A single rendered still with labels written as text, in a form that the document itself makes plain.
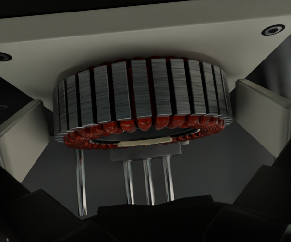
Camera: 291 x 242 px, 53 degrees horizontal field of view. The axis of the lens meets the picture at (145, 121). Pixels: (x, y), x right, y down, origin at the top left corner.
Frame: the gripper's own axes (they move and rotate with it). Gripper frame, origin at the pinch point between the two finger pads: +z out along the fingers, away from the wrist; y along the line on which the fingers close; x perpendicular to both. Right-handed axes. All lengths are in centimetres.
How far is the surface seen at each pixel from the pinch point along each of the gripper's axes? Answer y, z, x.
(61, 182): -12.6, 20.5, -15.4
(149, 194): 0.0, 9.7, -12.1
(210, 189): 9.0, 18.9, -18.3
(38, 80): -5.8, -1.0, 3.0
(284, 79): 13.3, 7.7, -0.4
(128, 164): -2.0, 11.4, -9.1
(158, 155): 1.4, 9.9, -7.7
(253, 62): 7.0, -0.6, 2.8
